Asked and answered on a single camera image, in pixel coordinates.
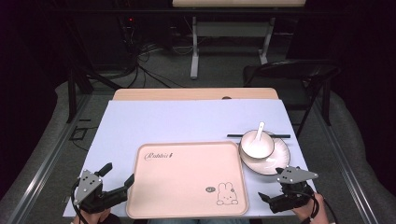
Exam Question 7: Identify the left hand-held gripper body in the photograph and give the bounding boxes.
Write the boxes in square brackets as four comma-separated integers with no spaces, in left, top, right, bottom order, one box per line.
[73,169,129,215]

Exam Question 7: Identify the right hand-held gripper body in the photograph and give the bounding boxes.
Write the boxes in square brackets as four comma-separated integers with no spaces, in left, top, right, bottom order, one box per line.
[267,165,319,215]

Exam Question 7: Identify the person's left hand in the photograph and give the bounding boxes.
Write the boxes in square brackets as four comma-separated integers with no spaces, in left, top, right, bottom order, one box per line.
[72,207,112,224]

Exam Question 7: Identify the person's right hand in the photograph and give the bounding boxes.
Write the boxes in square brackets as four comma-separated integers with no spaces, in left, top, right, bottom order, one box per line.
[291,191,331,224]

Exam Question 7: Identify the white plate with dark rim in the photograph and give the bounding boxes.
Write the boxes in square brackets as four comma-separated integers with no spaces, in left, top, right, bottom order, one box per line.
[238,136,291,176]

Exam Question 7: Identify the white bowl with dark rim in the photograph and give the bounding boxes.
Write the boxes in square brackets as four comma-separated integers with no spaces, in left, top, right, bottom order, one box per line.
[240,130,276,160]

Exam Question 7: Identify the black floor socket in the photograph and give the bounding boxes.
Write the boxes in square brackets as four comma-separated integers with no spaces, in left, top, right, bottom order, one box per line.
[68,126,89,142]

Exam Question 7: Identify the white ceramic spoon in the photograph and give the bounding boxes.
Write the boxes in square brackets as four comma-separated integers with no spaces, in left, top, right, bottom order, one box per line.
[248,121,266,148]

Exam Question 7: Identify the pink rectangular tray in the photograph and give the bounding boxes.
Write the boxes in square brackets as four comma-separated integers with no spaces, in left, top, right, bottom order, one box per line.
[125,141,249,219]

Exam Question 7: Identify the black chopsticks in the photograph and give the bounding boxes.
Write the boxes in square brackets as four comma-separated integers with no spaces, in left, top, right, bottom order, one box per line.
[226,133,291,139]

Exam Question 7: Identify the white table mat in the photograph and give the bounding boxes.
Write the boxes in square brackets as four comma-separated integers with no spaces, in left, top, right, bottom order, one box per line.
[63,99,316,218]

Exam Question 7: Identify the black metal stand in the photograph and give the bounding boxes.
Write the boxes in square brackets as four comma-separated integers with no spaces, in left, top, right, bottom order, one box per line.
[66,66,122,124]

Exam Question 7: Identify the wooden table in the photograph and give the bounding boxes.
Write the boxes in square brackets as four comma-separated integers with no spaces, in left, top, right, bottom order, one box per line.
[112,87,279,101]

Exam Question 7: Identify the white-legged background table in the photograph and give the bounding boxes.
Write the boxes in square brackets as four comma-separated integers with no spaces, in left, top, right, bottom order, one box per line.
[172,0,307,80]

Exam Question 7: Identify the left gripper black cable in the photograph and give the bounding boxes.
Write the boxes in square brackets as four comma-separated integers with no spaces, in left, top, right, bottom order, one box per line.
[70,180,90,224]

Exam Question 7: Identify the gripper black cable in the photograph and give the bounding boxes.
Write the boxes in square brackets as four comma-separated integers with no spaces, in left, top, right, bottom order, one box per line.
[70,180,90,224]
[306,186,340,224]

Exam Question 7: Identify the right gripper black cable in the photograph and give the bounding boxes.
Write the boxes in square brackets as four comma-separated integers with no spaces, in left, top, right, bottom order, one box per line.
[306,186,340,224]

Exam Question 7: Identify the metal floor rail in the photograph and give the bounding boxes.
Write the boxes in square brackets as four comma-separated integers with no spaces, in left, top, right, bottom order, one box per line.
[312,99,379,224]
[6,92,92,224]

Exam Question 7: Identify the bundle of floor cables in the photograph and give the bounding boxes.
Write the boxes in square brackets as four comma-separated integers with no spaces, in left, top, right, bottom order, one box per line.
[118,15,188,90]

